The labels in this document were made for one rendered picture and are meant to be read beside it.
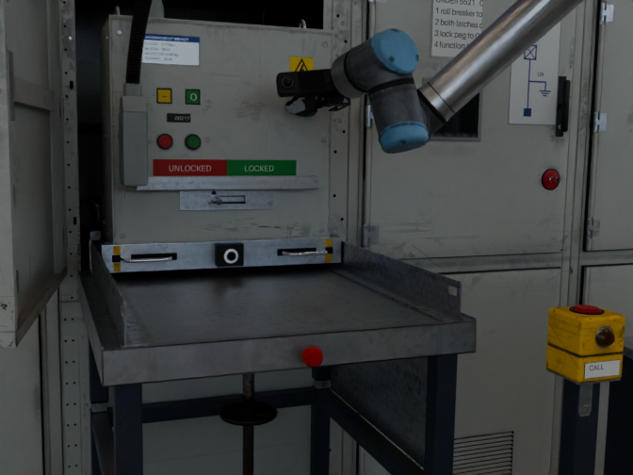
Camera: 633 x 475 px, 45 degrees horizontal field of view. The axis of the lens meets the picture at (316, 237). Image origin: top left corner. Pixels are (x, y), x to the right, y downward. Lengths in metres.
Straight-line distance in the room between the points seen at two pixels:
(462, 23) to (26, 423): 1.43
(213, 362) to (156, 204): 0.57
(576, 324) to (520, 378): 1.11
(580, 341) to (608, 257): 1.24
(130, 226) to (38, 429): 0.52
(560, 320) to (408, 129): 0.45
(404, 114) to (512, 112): 0.75
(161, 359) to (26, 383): 0.72
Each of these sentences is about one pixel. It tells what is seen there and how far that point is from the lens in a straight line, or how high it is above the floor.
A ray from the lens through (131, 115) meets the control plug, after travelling 1.53.
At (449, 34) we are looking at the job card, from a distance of 2.04.
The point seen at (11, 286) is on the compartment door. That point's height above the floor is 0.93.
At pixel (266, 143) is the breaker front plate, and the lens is 1.70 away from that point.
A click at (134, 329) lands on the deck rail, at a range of 1.23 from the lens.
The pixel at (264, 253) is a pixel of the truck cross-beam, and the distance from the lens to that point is 1.71.
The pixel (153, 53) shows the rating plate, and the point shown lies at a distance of 1.65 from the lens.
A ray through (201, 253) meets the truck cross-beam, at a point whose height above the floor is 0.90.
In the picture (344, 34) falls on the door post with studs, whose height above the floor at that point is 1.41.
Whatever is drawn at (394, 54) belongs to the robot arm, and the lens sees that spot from 1.42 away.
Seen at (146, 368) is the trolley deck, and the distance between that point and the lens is 1.15.
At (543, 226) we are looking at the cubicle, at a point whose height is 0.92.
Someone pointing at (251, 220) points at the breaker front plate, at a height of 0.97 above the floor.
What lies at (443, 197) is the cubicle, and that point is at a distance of 2.03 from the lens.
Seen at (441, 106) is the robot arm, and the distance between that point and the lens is 1.55.
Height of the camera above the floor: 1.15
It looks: 7 degrees down
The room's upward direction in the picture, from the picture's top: 1 degrees clockwise
